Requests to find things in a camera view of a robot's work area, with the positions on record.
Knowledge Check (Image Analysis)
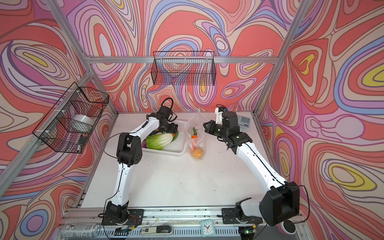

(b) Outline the clear zip top bag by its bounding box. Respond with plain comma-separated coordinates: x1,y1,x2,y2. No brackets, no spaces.
185,110,208,160

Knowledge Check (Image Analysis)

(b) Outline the orange carrot toy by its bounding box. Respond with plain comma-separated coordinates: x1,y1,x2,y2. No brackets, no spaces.
191,127,198,149

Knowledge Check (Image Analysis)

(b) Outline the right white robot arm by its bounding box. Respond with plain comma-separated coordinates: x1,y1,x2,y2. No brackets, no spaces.
203,105,300,226

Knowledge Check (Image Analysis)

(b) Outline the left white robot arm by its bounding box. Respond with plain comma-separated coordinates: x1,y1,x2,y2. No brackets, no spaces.
99,97,178,226

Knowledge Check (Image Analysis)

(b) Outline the green lettuce cabbage toy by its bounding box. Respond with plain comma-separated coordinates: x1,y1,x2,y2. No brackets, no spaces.
146,133,179,151

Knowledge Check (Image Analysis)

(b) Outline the white plastic perforated basket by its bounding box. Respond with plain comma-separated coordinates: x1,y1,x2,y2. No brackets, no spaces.
143,120,187,156

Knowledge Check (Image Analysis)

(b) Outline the grey calculator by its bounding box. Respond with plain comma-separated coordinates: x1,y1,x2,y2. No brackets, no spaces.
238,116,251,128

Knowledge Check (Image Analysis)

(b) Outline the silver tape roll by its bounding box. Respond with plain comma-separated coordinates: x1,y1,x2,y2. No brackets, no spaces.
70,114,95,133

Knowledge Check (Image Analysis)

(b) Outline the small teal alarm clock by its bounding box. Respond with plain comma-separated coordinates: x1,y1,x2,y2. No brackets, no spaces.
201,219,216,237

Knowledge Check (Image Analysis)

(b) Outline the black white remote device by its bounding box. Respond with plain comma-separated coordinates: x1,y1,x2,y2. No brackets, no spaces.
140,225,173,236

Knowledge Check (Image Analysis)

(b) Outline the green circuit board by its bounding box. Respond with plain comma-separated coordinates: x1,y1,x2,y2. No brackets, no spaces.
114,228,132,237

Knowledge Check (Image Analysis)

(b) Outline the silver drink can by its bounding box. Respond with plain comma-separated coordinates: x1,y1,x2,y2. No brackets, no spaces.
60,224,100,239

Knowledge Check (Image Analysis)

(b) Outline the black wire basket back wall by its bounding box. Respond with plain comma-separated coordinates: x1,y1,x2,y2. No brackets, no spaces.
151,50,217,86

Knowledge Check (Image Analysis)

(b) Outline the black wire basket wall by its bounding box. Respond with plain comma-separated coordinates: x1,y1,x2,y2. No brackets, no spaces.
33,83,110,154
151,50,217,86

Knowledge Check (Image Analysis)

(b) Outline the black wire basket left wall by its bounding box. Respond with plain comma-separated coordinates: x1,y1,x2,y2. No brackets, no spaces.
33,83,110,154

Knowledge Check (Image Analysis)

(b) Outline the aluminium frame post left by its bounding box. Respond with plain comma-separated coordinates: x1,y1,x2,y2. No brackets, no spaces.
44,0,119,115

